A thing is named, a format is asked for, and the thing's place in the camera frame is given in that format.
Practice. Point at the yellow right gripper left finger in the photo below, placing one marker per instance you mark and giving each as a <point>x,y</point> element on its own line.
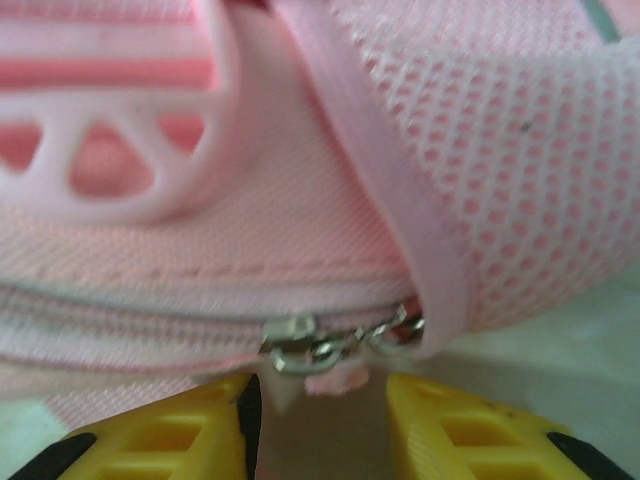
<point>165,440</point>

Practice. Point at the pink backpack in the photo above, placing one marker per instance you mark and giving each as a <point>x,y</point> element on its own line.
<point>320,150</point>

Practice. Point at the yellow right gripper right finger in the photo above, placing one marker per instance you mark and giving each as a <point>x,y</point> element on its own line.
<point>475,445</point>

